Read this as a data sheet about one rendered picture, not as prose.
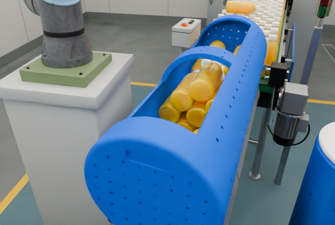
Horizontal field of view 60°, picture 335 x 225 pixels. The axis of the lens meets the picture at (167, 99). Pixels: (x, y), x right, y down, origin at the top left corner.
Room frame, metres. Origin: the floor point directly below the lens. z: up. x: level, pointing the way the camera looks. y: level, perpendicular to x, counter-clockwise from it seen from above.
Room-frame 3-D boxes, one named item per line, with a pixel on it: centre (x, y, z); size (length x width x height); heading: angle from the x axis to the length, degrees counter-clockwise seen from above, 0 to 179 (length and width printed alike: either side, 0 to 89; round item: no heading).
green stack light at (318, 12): (1.47, -0.77, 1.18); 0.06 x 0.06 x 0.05
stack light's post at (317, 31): (1.47, -0.77, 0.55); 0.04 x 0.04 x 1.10; 69
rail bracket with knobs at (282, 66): (1.21, -0.50, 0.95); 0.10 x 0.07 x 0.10; 69
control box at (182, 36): (1.54, -0.10, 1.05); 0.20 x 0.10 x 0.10; 159
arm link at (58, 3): (0.86, 0.31, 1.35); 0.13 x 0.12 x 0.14; 37
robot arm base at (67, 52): (0.85, 0.31, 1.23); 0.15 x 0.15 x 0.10
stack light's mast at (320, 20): (1.47, -0.77, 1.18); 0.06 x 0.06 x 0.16
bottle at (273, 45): (1.36, -0.51, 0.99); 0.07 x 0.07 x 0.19
